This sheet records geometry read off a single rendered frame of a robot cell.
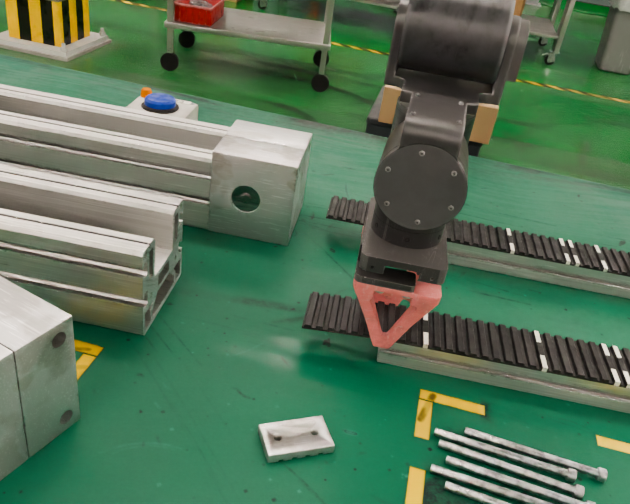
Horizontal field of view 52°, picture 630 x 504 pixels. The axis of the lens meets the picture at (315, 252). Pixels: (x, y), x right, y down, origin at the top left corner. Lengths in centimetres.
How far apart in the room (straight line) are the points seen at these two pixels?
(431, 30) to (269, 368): 29
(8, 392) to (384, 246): 27
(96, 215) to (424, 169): 33
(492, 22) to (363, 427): 30
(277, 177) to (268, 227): 6
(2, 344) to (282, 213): 35
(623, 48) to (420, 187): 526
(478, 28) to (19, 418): 38
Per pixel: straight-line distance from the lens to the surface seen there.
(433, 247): 51
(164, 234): 60
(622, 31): 560
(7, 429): 46
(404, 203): 40
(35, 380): 45
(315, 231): 74
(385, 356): 57
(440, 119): 40
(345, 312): 57
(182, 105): 90
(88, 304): 58
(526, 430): 57
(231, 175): 68
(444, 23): 44
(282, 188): 68
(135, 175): 72
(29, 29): 405
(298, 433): 49
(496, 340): 58
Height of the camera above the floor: 115
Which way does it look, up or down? 32 degrees down
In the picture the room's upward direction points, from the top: 9 degrees clockwise
